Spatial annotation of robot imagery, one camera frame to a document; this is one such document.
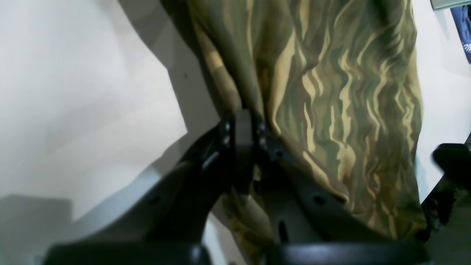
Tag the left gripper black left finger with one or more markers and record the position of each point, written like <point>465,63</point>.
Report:
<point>176,208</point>

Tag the camouflage t-shirt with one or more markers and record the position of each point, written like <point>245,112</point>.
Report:
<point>335,80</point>

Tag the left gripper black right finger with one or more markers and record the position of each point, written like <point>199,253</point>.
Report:
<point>299,209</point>

